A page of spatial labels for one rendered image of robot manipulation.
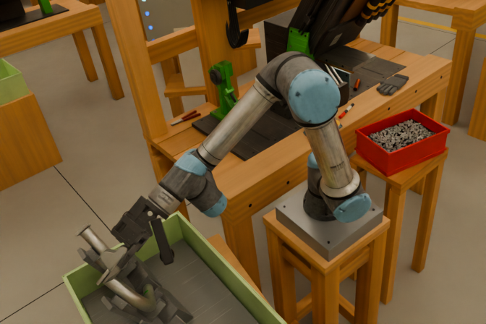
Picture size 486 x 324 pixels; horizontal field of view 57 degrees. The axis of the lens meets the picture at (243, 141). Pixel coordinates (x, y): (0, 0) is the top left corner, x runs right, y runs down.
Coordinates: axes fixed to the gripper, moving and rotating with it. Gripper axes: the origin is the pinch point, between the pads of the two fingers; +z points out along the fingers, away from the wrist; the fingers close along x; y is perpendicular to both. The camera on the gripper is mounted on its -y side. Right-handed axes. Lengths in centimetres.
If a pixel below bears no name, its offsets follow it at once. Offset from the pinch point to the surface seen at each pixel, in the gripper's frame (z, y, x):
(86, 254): 1.4, 8.6, -11.3
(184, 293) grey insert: -3.7, -21.7, -30.5
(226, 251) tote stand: -22, -27, -47
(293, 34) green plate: -113, 4, -69
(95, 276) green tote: 10.1, 3.1, -38.5
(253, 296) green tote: -16.9, -34.3, -11.7
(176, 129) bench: -51, 18, -98
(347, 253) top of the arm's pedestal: -46, -55, -26
